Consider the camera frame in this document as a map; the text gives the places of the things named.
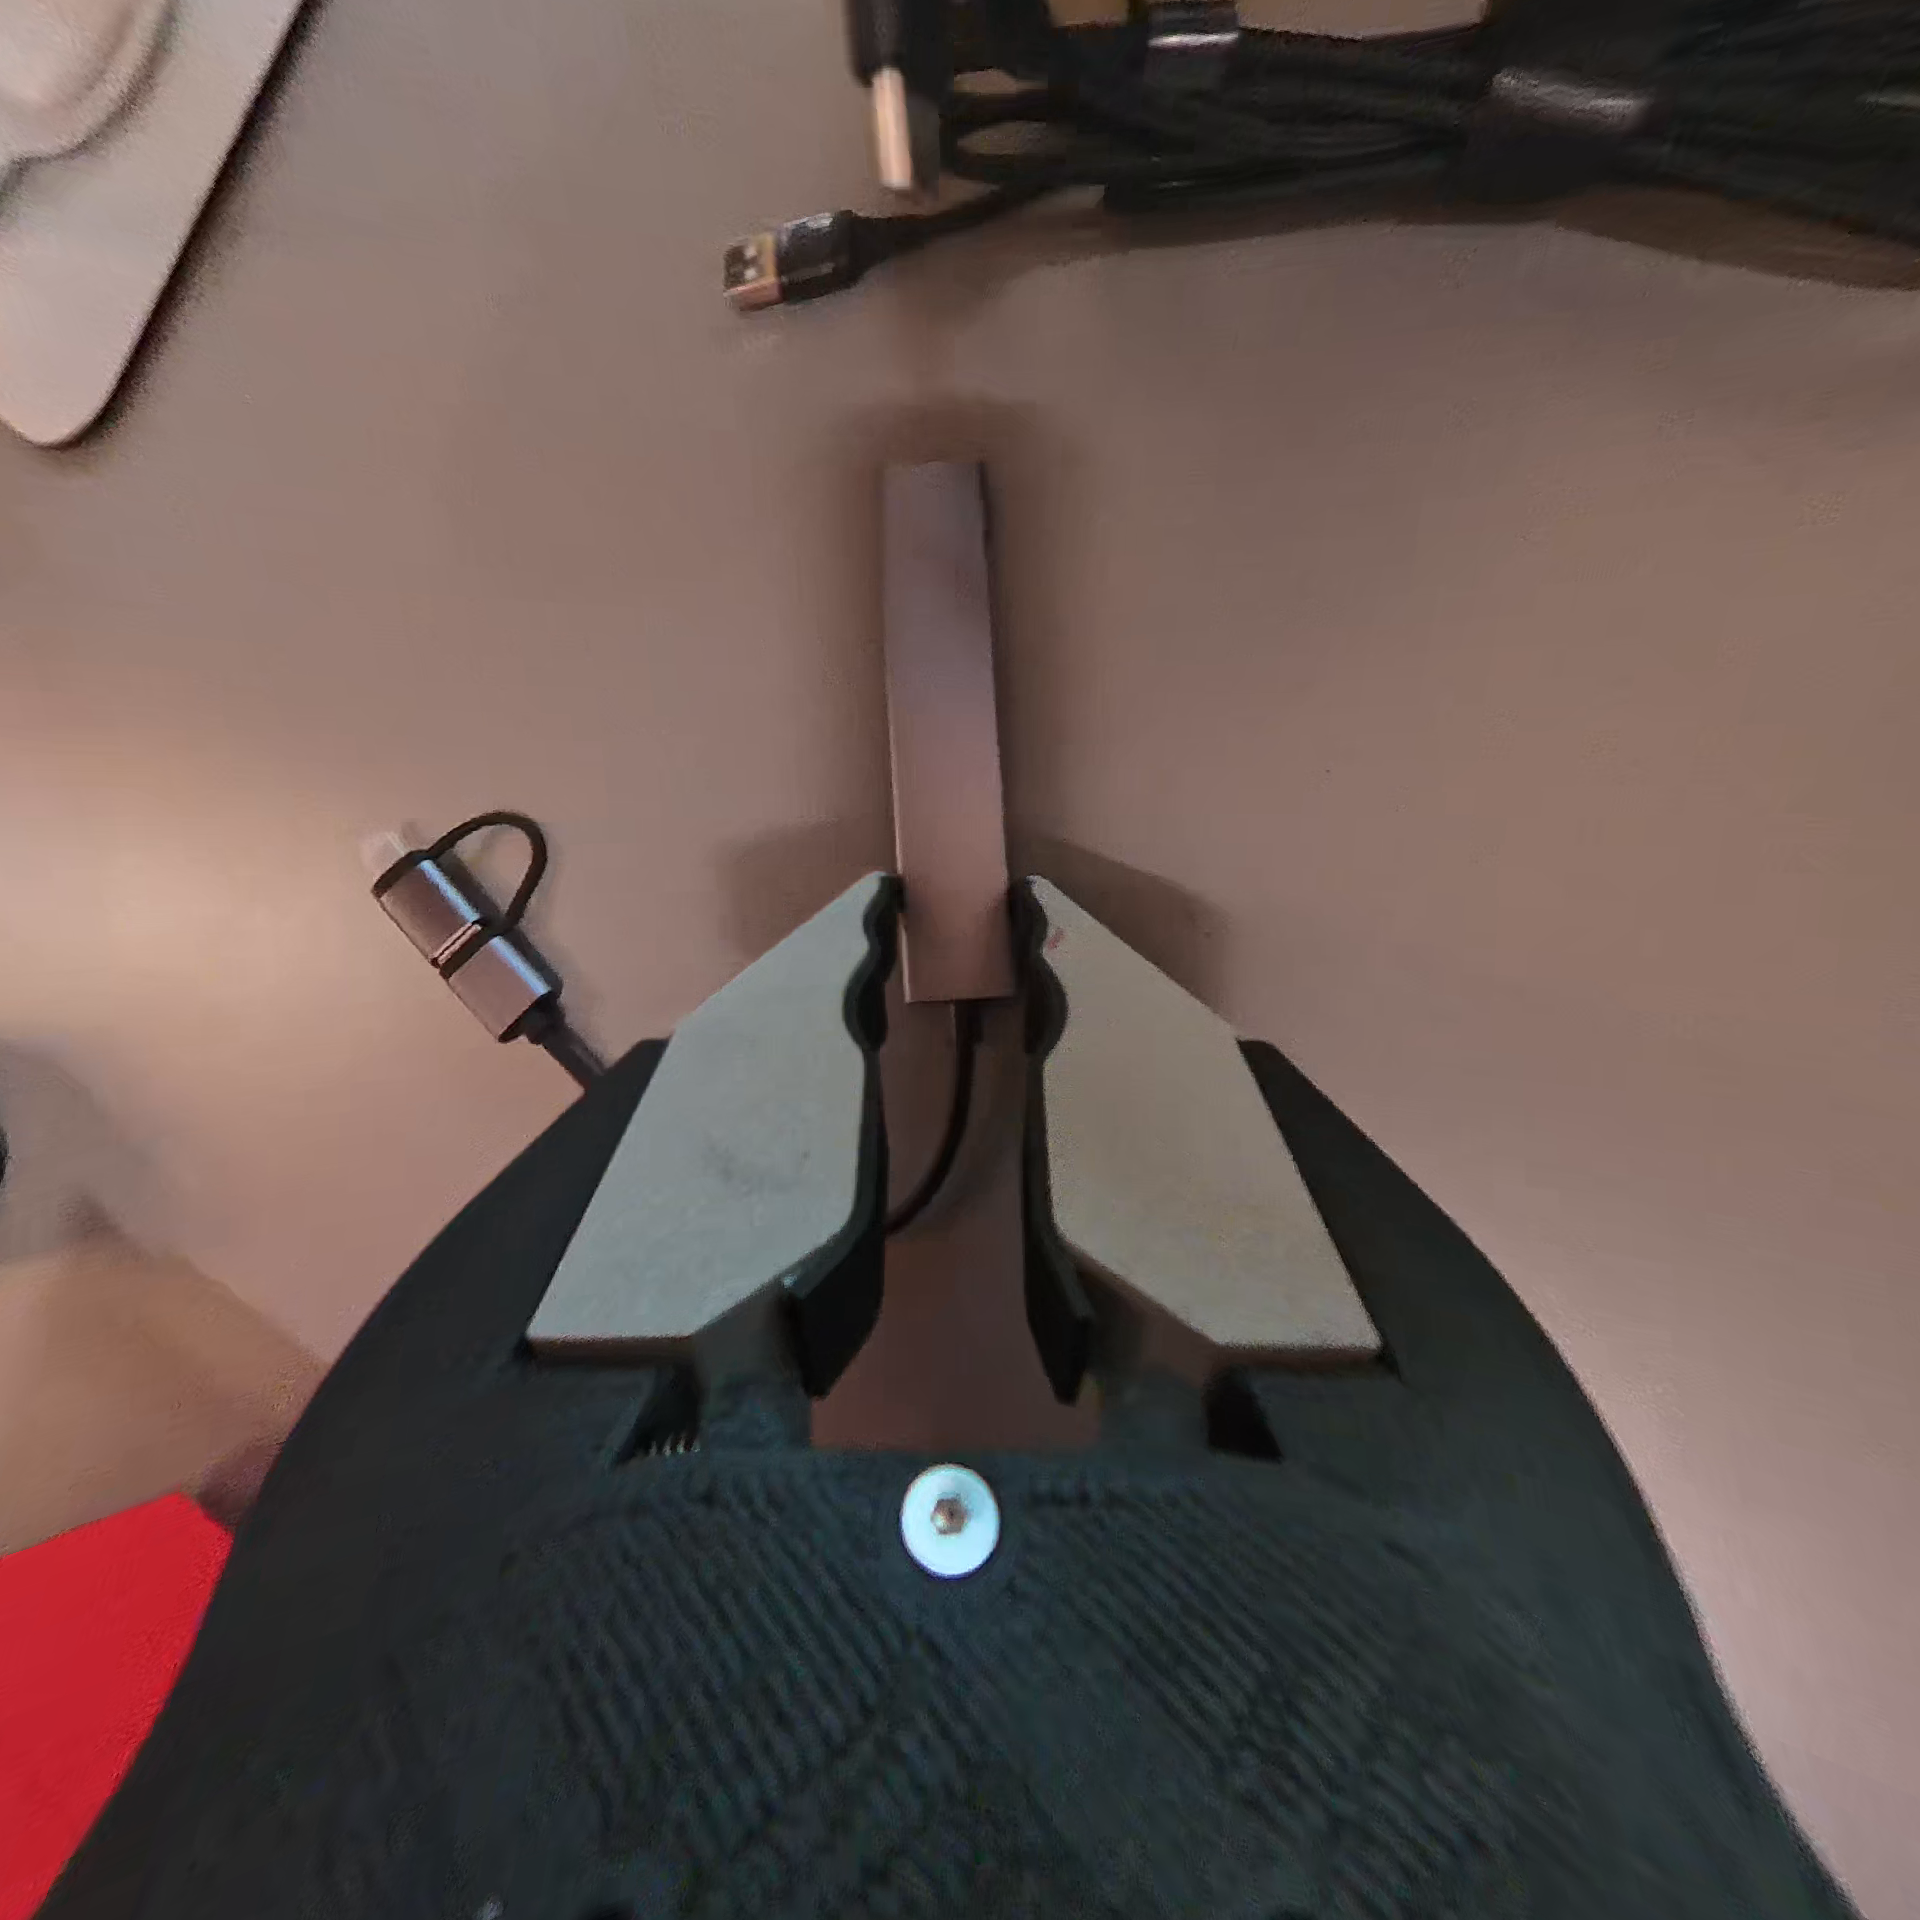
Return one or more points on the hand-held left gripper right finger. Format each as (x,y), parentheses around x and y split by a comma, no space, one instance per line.
(1187,1185)

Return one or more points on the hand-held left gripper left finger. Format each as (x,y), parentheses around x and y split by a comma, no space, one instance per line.
(722,1170)

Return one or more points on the silver usb-a plug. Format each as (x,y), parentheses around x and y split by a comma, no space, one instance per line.
(901,130)

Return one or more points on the red plastic bin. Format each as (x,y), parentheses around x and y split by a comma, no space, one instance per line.
(89,1680)

